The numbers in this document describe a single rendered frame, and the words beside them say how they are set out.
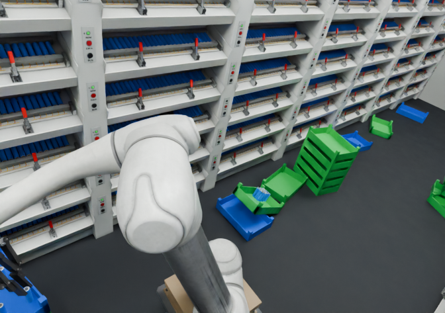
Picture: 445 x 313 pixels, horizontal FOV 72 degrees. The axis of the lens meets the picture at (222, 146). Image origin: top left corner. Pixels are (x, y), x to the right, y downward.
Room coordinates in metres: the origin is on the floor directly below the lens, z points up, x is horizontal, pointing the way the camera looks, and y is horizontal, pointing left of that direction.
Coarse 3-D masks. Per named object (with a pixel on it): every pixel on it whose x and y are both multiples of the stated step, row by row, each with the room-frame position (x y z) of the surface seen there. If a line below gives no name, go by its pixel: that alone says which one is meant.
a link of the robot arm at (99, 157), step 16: (96, 144) 0.53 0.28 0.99; (112, 144) 0.52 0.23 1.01; (64, 160) 0.50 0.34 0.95; (80, 160) 0.50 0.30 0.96; (96, 160) 0.50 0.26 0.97; (112, 160) 0.50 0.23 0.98; (32, 176) 0.46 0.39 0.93; (48, 176) 0.47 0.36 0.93; (64, 176) 0.48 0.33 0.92; (80, 176) 0.49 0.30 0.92; (16, 192) 0.42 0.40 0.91; (32, 192) 0.43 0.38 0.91; (48, 192) 0.45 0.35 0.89; (0, 208) 0.38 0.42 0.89; (16, 208) 0.40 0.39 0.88; (0, 224) 0.37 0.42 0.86
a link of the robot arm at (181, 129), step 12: (144, 120) 0.57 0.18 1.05; (156, 120) 0.56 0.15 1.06; (168, 120) 0.56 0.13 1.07; (180, 120) 0.56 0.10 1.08; (192, 120) 0.58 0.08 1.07; (120, 132) 0.54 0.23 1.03; (132, 132) 0.53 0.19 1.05; (144, 132) 0.51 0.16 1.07; (156, 132) 0.51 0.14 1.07; (168, 132) 0.52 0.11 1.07; (180, 132) 0.54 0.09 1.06; (192, 132) 0.55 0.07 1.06; (120, 144) 0.52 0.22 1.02; (132, 144) 0.48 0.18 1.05; (180, 144) 0.50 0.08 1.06; (192, 144) 0.54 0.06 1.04; (120, 156) 0.50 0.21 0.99
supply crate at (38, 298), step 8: (0, 248) 0.58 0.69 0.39; (8, 272) 0.54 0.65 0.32; (32, 288) 0.49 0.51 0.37; (0, 296) 0.46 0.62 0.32; (8, 296) 0.47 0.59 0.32; (16, 296) 0.47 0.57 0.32; (24, 296) 0.48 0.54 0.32; (40, 296) 0.45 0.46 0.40; (8, 304) 0.44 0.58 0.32; (16, 304) 0.45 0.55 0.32; (24, 304) 0.45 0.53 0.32; (32, 304) 0.46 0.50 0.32; (40, 304) 0.44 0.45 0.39; (48, 304) 0.45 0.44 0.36; (8, 312) 0.42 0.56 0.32; (16, 312) 0.42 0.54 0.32; (24, 312) 0.43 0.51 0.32; (32, 312) 0.43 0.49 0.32; (40, 312) 0.43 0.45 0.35
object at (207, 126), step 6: (204, 108) 1.54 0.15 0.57; (210, 108) 1.51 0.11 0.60; (204, 114) 1.51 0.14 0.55; (210, 114) 1.50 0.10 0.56; (210, 120) 1.48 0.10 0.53; (216, 120) 1.46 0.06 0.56; (198, 126) 1.41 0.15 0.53; (204, 126) 1.43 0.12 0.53; (210, 126) 1.44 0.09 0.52; (204, 132) 1.43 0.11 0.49
